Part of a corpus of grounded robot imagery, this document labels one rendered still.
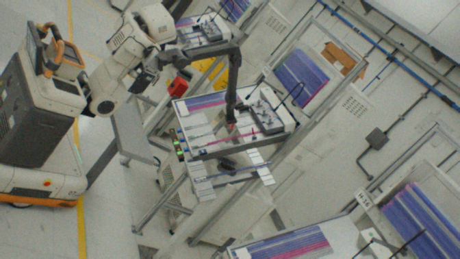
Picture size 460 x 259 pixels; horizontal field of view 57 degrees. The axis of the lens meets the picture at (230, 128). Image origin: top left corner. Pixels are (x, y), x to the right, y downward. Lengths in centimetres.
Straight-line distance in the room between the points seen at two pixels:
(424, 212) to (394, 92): 242
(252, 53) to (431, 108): 175
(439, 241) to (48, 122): 200
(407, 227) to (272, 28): 256
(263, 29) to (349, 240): 242
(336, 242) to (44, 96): 167
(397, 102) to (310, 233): 237
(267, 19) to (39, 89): 249
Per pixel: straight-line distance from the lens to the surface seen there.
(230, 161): 339
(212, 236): 349
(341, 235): 243
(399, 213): 231
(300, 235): 238
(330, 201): 444
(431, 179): 251
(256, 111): 310
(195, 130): 305
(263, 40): 426
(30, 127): 239
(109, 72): 255
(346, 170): 445
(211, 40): 412
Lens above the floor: 186
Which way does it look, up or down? 18 degrees down
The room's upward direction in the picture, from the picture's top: 41 degrees clockwise
